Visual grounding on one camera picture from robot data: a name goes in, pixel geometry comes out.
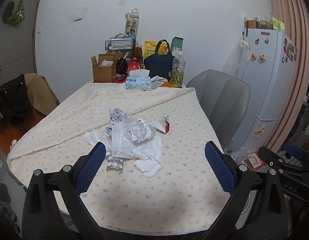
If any white tissue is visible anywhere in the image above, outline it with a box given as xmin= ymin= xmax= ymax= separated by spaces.
xmin=85 ymin=129 xmax=112 ymax=156
xmin=132 ymin=137 xmax=163 ymax=178

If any pink curtain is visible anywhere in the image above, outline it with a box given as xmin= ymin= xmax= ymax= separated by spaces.
xmin=266 ymin=0 xmax=309 ymax=150

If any grey shell chair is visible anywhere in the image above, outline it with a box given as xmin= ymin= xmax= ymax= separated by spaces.
xmin=186 ymin=69 xmax=251 ymax=153

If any red bottle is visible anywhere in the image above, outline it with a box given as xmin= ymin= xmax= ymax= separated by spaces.
xmin=128 ymin=58 xmax=140 ymax=77

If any long white paper receipt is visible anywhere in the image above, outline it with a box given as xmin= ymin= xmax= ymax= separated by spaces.
xmin=111 ymin=120 xmax=138 ymax=159

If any white hanging tote bag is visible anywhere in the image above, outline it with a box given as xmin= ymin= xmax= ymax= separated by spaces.
xmin=222 ymin=36 xmax=251 ymax=80

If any floral patterned blanket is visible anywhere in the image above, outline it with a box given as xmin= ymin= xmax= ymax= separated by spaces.
xmin=7 ymin=81 xmax=237 ymax=235

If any red white torn carton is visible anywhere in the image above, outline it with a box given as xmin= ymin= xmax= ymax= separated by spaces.
xmin=153 ymin=114 xmax=170 ymax=134

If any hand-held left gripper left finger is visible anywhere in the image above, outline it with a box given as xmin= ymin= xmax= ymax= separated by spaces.
xmin=22 ymin=141 xmax=107 ymax=240

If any black pen holder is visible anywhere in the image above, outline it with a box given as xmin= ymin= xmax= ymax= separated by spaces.
xmin=116 ymin=59 xmax=128 ymax=75

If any printed paper ball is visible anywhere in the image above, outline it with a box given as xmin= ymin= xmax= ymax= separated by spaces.
xmin=109 ymin=107 xmax=131 ymax=128

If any white refrigerator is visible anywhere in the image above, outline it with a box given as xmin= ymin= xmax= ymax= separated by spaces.
xmin=229 ymin=28 xmax=298 ymax=153

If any cluster of fridge magnets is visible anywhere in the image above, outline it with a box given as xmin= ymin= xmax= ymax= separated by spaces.
xmin=281 ymin=38 xmax=298 ymax=64

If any green hanging hat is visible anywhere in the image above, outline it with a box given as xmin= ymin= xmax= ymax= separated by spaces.
xmin=8 ymin=0 xmax=26 ymax=27

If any clear plastic wrap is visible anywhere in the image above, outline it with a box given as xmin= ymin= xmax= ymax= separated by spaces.
xmin=123 ymin=117 xmax=157 ymax=144

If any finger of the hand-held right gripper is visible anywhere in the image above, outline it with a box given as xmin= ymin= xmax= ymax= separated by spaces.
xmin=258 ymin=146 xmax=307 ymax=174
xmin=284 ymin=142 xmax=306 ymax=161

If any orange mat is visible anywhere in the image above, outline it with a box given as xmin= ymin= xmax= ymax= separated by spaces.
xmin=160 ymin=81 xmax=183 ymax=88

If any blue white tissue box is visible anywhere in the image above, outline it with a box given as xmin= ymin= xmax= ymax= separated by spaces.
xmin=125 ymin=69 xmax=152 ymax=91

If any orange white box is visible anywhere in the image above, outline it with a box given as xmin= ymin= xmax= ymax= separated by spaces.
xmin=246 ymin=152 xmax=265 ymax=172

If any navy lunch bag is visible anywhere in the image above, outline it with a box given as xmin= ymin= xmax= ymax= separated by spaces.
xmin=144 ymin=39 xmax=175 ymax=79

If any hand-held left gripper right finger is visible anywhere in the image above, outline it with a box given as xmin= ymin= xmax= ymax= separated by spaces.
xmin=202 ymin=141 xmax=288 ymax=240

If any clear plastic drink bottle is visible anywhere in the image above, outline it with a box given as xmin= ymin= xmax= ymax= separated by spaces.
xmin=170 ymin=51 xmax=186 ymax=88

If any black wire basket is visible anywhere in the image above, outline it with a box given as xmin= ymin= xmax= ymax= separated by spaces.
xmin=105 ymin=39 xmax=136 ymax=51

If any light green box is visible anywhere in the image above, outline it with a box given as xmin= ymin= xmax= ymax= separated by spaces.
xmin=272 ymin=17 xmax=285 ymax=32

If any black white patterned cloth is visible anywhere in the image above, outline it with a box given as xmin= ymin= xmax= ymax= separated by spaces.
xmin=0 ymin=182 xmax=20 ymax=233

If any tall green box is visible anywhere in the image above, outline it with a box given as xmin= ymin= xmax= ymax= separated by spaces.
xmin=170 ymin=37 xmax=184 ymax=54

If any silver pill blister pack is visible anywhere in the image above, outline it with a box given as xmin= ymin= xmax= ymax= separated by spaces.
xmin=106 ymin=156 xmax=124 ymax=173

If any yellow snack packet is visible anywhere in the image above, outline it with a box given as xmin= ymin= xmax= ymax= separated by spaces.
xmin=144 ymin=41 xmax=160 ymax=58

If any open brown cardboard box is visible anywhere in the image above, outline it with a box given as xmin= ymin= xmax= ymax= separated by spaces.
xmin=91 ymin=53 xmax=123 ymax=83

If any grey door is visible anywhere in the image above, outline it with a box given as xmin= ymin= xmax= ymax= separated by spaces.
xmin=0 ymin=0 xmax=43 ymax=83

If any yellow popcorn fridge magnet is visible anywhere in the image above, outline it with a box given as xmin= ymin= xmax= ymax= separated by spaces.
xmin=252 ymin=125 xmax=267 ymax=138

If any brown upholstered chair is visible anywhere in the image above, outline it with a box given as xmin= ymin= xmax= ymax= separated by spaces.
xmin=24 ymin=73 xmax=60 ymax=117

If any clear plastic bag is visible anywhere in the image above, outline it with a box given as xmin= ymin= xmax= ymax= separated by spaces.
xmin=228 ymin=147 xmax=257 ymax=168

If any dark wire storage basket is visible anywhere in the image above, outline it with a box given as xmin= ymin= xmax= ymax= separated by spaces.
xmin=257 ymin=20 xmax=273 ymax=30

